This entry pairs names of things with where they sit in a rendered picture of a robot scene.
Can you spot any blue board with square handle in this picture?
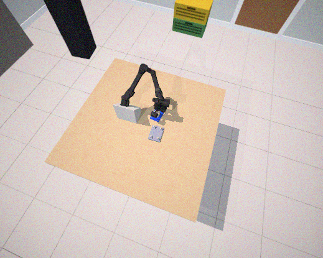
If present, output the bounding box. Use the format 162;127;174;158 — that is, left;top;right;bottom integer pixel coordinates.
150;111;163;122

